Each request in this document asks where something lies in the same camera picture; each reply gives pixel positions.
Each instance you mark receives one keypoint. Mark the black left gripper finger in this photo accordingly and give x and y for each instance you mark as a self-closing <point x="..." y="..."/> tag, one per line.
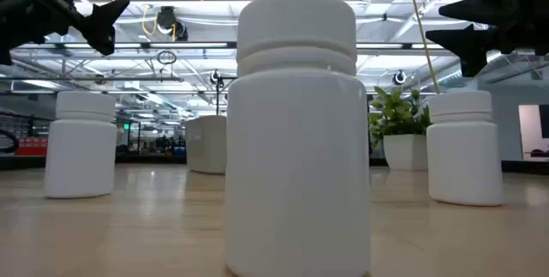
<point x="103" y="26"/>

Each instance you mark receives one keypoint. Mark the white ball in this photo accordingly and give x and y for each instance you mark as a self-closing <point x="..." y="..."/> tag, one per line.
<point x="81" y="157"/>
<point x="463" y="161"/>
<point x="296" y="140"/>

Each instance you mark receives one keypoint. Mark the grey plastic basket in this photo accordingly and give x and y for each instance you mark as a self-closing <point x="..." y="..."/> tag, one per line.
<point x="206" y="144"/>

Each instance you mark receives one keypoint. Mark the ceiling light strip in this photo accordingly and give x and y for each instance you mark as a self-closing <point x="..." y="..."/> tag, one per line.
<point x="386" y="46"/>
<point x="184" y="45"/>

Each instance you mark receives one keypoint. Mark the white display board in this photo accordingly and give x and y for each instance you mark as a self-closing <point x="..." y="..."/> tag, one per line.
<point x="529" y="133"/>

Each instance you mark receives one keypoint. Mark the green plant in white pot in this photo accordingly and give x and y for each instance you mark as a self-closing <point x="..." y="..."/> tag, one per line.
<point x="405" y="152"/>

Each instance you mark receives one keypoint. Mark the red storage rack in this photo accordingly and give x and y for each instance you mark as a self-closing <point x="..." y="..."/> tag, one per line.
<point x="30" y="146"/>

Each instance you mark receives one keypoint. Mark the thin black pole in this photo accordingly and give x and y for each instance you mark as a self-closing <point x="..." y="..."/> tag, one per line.
<point x="217" y="99"/>

